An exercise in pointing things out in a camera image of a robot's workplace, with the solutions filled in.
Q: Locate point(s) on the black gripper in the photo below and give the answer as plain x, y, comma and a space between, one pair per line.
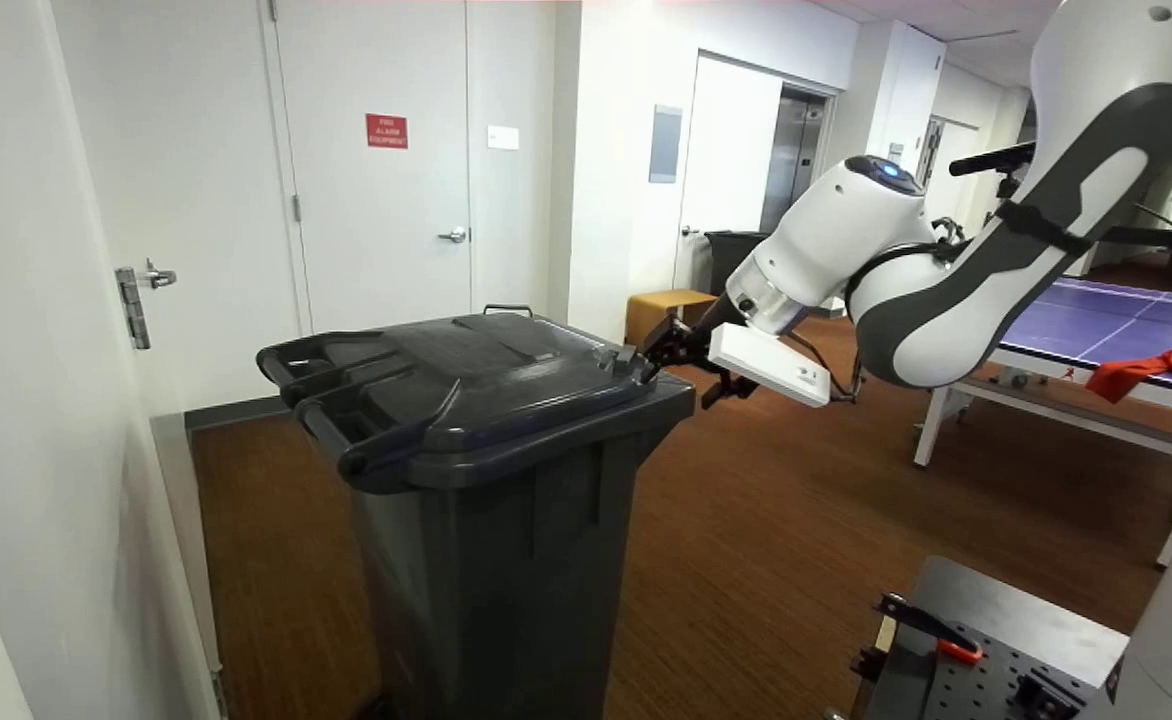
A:
697, 340

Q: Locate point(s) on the white hallway door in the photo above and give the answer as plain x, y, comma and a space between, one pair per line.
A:
369, 242

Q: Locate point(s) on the big black bin body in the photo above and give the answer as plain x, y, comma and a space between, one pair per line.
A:
506, 585

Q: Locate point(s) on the white wall sign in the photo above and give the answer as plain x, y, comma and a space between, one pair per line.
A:
503, 137

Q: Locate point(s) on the grey wall panel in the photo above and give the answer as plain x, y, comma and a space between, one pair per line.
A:
666, 145

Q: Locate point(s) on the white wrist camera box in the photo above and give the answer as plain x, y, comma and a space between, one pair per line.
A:
771, 367

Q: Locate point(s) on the wooden box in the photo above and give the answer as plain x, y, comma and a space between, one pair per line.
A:
666, 315

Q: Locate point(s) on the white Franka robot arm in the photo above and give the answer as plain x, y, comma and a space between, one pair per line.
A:
1090, 200

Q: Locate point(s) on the black breadboard base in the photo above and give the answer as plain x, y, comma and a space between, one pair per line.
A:
1009, 625

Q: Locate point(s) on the blue ping pong table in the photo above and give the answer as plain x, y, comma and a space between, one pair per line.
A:
1106, 320

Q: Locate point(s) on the red cloth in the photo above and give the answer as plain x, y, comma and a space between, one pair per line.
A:
1144, 371

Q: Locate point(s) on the small black bin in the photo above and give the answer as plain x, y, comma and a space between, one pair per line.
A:
735, 262

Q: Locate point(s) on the white open panel door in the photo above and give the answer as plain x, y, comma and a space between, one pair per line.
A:
728, 145

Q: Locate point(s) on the red door sign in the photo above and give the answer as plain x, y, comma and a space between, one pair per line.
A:
384, 128

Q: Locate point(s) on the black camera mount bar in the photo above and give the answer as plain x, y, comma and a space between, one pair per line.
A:
989, 163

